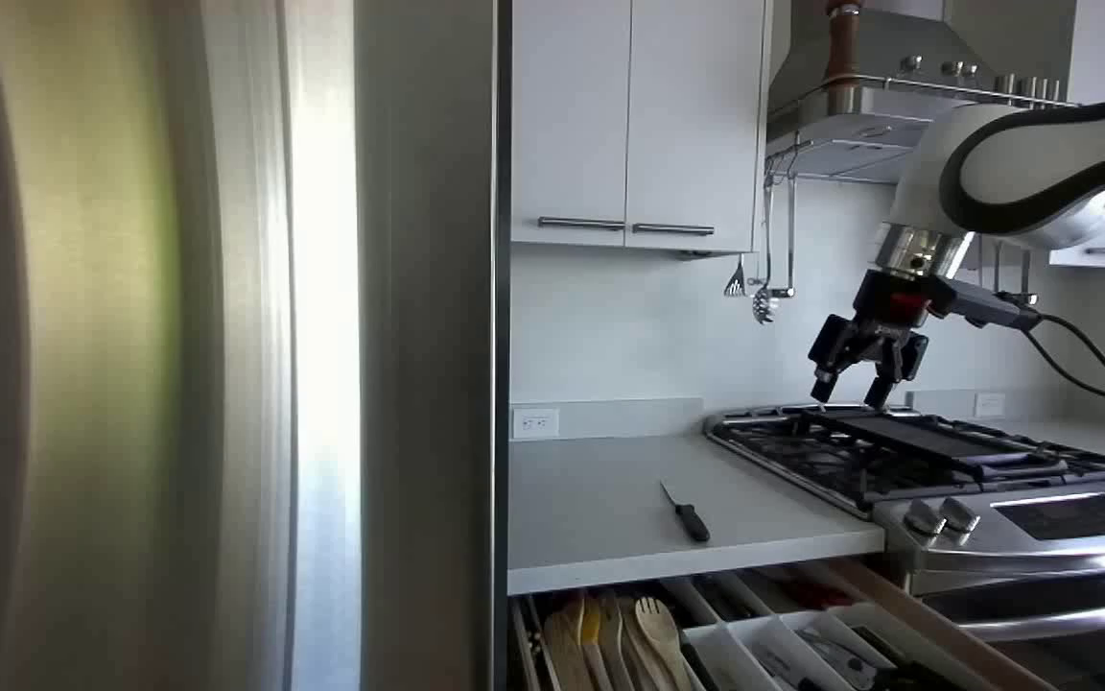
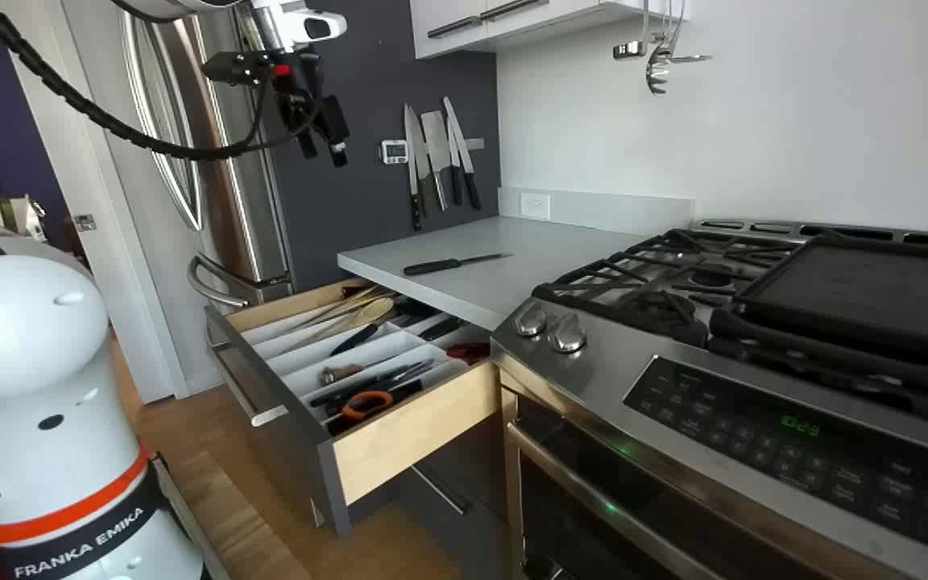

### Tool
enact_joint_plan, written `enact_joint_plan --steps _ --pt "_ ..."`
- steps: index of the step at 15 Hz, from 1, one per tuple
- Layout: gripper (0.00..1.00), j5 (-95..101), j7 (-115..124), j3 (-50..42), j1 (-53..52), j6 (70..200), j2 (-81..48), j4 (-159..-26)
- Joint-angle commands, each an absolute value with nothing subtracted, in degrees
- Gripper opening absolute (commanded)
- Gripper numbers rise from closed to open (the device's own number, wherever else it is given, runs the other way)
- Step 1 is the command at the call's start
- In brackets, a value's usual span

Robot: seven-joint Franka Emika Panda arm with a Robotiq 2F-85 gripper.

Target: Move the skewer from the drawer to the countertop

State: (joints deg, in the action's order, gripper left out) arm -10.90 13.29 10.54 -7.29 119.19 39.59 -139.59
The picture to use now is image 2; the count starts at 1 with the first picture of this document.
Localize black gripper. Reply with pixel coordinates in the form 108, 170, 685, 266
271, 50, 348, 168

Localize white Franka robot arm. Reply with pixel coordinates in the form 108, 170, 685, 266
0, 226, 219, 580

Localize wooden spoon in drawer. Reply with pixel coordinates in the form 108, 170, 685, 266
278, 298, 393, 353

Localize black knife on countertop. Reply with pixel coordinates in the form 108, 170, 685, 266
403, 252, 508, 277

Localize open wooden kitchen drawer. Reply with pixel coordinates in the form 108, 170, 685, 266
207, 308, 497, 531

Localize cleaver on magnetic strip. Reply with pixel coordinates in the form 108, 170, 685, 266
423, 111, 449, 214

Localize stainless steel refrigerator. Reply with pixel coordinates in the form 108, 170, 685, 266
60, 0, 292, 395

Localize white upper cabinet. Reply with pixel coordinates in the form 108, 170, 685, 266
410, 0, 689, 59

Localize white cutlery tray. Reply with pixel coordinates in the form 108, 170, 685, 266
224, 285, 467, 425

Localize left stove knob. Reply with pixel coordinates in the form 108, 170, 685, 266
515, 303, 546, 338

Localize stove knob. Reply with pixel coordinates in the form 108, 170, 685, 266
546, 318, 587, 354
515, 303, 546, 338

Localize hanging metal utensil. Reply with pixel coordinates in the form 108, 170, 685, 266
611, 0, 706, 96

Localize right stove knob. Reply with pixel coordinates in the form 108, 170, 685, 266
546, 318, 587, 354

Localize stainless steel gas stove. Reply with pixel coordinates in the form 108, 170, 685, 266
491, 219, 928, 580

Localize black griddle pan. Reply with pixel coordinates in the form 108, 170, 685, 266
740, 235, 928, 363

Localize wall knife with black handle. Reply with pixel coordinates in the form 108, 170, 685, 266
403, 105, 423, 231

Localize black cable loom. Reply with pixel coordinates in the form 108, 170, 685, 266
0, 0, 329, 164

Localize white wall outlet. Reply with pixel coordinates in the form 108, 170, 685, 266
520, 194, 549, 219

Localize orange handled scissors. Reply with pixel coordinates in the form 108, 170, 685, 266
326, 390, 393, 435

